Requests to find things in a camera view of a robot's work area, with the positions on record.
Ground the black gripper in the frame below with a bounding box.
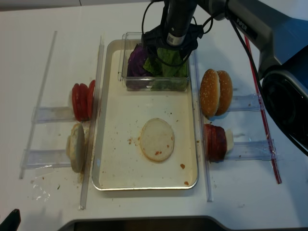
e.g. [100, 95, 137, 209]
[141, 24, 202, 62]

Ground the green lettuce leaf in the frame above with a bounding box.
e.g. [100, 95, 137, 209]
[143, 48, 188, 77]

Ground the black left arm gripper tip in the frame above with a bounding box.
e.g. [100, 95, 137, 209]
[0, 209, 21, 231]

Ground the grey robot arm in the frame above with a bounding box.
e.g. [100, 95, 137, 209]
[141, 0, 308, 154]

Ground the clear lettuce container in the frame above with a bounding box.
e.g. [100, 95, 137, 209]
[118, 32, 190, 91]

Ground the green lettuce pile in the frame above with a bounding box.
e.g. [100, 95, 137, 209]
[151, 70, 189, 91]

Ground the tomato slice stack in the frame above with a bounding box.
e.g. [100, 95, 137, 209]
[70, 80, 96, 122]

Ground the brown meat patty stack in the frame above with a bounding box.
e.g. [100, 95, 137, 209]
[203, 124, 227, 162]

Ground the pale bread slice stack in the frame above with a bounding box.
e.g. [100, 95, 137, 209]
[66, 122, 90, 173]

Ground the purple cabbage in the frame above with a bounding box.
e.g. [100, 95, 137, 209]
[127, 44, 150, 77]

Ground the sesame bun top left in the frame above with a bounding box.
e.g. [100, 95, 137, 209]
[200, 69, 220, 117]

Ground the sesame bun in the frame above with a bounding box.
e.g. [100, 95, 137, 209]
[215, 70, 233, 116]
[200, 69, 220, 117]

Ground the sesame bun top right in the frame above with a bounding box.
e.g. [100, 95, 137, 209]
[215, 70, 233, 116]

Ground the bottom bun slice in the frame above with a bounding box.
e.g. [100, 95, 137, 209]
[140, 118, 175, 162]

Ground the metal baking tray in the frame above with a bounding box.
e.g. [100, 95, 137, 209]
[92, 40, 199, 191]

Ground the clear far left strip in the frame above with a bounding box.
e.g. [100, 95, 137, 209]
[19, 30, 58, 180]

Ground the white patty pusher block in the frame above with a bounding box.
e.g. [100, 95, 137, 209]
[225, 129, 234, 153]

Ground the red plastic strip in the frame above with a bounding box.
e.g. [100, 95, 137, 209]
[244, 35, 282, 185]

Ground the dark grey base housing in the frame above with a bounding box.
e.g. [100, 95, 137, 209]
[58, 216, 230, 231]

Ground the clear bun dispenser rail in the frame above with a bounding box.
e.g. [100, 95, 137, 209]
[227, 94, 264, 112]

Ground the clear tomato dispenser rail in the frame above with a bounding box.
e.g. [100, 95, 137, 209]
[31, 107, 75, 124]

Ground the clear left guide rail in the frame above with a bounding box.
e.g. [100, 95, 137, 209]
[79, 36, 104, 210]

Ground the clear guide rail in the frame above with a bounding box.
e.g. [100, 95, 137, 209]
[79, 36, 104, 210]
[193, 51, 214, 203]

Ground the clear patty dispenser rail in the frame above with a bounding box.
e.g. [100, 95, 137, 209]
[224, 140, 276, 161]

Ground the clear right guide rail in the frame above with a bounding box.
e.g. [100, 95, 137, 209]
[193, 51, 214, 203]

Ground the clear bread dispenser rail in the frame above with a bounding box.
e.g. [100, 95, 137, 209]
[20, 149, 71, 169]

